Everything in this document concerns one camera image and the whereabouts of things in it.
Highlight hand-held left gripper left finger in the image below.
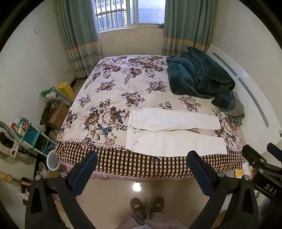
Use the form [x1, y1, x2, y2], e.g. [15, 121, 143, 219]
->
[24, 151, 99, 229]

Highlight teal fleece blanket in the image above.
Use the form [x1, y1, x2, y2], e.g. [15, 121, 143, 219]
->
[166, 47, 236, 99]

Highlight white headboard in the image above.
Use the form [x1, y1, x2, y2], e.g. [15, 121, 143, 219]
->
[206, 44, 282, 152]

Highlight bed with floral sheet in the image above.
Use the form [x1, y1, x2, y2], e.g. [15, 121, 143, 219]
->
[55, 55, 245, 179]

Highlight person's right brown slipper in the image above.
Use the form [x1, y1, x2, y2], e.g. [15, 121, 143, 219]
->
[149, 197, 165, 215]

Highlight person's brown slipper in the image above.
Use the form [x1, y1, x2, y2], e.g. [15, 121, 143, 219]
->
[149, 197, 165, 215]
[130, 197, 147, 217]

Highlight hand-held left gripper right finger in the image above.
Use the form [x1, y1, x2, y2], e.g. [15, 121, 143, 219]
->
[187, 150, 259, 229]

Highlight colourful toys pile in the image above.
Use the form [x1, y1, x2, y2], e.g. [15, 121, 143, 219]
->
[11, 117, 31, 136]

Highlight dark floral cloth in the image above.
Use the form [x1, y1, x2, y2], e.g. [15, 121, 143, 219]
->
[40, 101, 60, 126]

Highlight green striped curtain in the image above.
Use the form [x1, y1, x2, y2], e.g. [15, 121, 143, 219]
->
[162, 0, 215, 57]
[55, 0, 103, 79]

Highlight grey-green cloth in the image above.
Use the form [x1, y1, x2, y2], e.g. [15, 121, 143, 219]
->
[223, 91, 245, 126]

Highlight dark blue folded clothes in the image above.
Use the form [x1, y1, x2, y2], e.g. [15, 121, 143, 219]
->
[211, 92, 235, 112]

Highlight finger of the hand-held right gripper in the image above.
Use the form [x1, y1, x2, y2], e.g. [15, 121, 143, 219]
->
[242, 145, 268, 168]
[266, 143, 282, 158]

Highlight teal shelf unit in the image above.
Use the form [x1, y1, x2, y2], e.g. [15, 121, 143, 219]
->
[21, 123, 56, 157]

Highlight barred window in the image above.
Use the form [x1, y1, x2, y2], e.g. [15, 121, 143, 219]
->
[91, 0, 166, 33]

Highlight yellow cord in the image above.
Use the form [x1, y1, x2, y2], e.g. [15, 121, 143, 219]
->
[0, 172, 20, 183]

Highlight person's left brown slipper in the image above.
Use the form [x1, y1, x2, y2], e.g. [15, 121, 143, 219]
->
[130, 197, 147, 217]

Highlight white pants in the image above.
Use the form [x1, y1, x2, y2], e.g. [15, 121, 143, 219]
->
[125, 108, 228, 155]

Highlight green plastic bag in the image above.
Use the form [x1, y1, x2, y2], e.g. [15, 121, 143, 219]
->
[40, 87, 60, 103]

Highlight brown cardboard box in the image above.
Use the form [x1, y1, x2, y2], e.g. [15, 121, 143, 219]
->
[48, 103, 69, 130]

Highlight white standing fan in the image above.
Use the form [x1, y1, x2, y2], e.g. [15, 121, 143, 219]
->
[0, 121, 20, 159]

